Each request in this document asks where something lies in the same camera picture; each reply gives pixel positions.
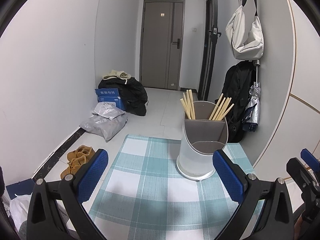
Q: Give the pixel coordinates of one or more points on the white plastic mail bag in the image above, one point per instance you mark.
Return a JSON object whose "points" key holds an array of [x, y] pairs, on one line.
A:
{"points": [[107, 110]]}

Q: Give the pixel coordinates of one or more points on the black clothes pile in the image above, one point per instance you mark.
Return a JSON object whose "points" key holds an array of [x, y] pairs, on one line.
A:
{"points": [[131, 92]]}

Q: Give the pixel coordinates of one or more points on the white utensil holder cup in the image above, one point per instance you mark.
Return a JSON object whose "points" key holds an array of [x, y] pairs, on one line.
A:
{"points": [[200, 139]]}

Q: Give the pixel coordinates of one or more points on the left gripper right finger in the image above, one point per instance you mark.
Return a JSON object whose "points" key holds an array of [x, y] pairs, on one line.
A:
{"points": [[275, 220]]}

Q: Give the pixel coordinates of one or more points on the cream knit garment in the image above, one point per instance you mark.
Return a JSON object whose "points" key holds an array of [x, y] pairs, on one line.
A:
{"points": [[117, 74]]}

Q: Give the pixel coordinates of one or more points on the white shoulder bag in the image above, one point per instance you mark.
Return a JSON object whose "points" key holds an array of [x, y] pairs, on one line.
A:
{"points": [[245, 45]]}

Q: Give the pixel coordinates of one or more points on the grey entrance door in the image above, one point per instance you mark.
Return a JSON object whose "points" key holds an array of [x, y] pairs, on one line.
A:
{"points": [[161, 43]]}

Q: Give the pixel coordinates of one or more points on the blue cardboard box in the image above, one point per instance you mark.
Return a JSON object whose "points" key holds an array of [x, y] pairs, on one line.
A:
{"points": [[110, 95]]}

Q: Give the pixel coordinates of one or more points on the black hanging coat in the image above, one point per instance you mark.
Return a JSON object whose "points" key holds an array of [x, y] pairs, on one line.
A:
{"points": [[238, 80]]}

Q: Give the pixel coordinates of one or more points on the dark blue flat box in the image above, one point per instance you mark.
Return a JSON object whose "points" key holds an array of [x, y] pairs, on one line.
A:
{"points": [[20, 188]]}

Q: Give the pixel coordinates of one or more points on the black sliding door frame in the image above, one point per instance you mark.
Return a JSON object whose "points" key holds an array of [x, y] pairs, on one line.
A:
{"points": [[210, 40]]}

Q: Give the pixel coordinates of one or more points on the tan suede boot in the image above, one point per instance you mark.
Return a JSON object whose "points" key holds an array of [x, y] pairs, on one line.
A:
{"points": [[83, 152], [74, 165]]}

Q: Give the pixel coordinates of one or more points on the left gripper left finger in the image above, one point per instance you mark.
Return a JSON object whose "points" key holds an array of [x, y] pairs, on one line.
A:
{"points": [[44, 220]]}

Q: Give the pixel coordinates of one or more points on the teal plaid placemat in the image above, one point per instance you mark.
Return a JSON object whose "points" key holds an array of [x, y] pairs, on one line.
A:
{"points": [[144, 196]]}

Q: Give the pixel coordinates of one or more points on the silver folded umbrella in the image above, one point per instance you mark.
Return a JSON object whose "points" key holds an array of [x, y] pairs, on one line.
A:
{"points": [[252, 112]]}

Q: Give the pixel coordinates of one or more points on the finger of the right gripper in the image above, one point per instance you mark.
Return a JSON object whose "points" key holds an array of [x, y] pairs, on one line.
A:
{"points": [[309, 210], [310, 160]]}

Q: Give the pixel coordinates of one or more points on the grey plastic mail bag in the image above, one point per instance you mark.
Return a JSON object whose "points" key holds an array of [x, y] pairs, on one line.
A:
{"points": [[104, 127]]}

